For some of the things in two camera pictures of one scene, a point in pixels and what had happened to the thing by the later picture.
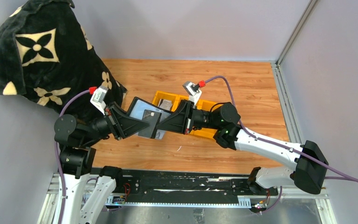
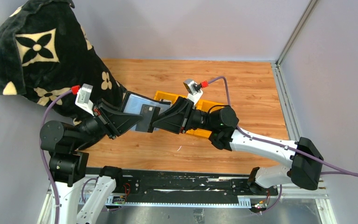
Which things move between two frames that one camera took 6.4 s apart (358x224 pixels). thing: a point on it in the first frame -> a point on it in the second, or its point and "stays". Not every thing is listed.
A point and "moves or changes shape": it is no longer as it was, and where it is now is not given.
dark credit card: [154, 118] moves or changes shape
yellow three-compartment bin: [203, 105] stays
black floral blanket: [41, 50] stays
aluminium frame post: [310, 7] stays
